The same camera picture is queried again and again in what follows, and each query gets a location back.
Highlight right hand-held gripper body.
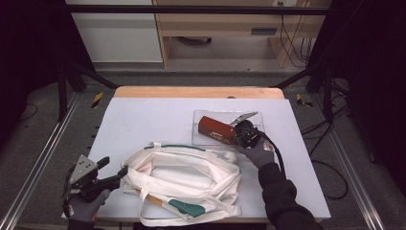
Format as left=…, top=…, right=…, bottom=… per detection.
left=230, top=110, right=261, bottom=150

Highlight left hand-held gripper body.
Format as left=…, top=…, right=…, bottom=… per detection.
left=62, top=154, right=109, bottom=203

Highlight red handheld tool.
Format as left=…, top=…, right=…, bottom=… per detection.
left=197, top=115, right=237, bottom=145

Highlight clear plastic box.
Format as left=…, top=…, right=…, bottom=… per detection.
left=191, top=109, right=266, bottom=148

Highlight cream canvas tote bag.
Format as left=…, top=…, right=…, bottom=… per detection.
left=121, top=142, right=243, bottom=228

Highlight person's right hand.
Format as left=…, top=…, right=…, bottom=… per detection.
left=237, top=137, right=276, bottom=170

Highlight person's left hand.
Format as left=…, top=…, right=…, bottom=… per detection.
left=62, top=189, right=111, bottom=222

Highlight white table sheet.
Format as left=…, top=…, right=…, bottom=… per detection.
left=61, top=97, right=331, bottom=221

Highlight black yellow tape strip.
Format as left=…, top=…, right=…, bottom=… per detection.
left=295, top=93, right=314, bottom=108
left=91, top=91, right=104, bottom=109

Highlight black metal stand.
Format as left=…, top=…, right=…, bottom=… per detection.
left=56, top=60, right=119, bottom=123
left=274, top=61, right=336, bottom=124

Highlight wooden desk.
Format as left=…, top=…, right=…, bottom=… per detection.
left=152, top=0, right=331, bottom=69

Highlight white cabinet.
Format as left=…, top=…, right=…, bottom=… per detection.
left=65, top=0, right=164, bottom=64

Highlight black curtain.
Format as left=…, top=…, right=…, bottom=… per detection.
left=0, top=0, right=95, bottom=145
left=305, top=0, right=406, bottom=196

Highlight aluminium rail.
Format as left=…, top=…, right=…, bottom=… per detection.
left=0, top=92, right=80, bottom=230
left=310, top=94, right=386, bottom=230

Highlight thin black floor cable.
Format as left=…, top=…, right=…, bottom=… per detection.
left=18, top=103, right=39, bottom=123

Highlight black floor cables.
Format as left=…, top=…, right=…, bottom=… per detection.
left=301, top=80, right=350, bottom=157

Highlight black hanging cables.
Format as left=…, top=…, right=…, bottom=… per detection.
left=278, top=1, right=315, bottom=69

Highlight black horizontal frame bar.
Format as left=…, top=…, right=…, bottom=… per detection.
left=60, top=4, right=331, bottom=16

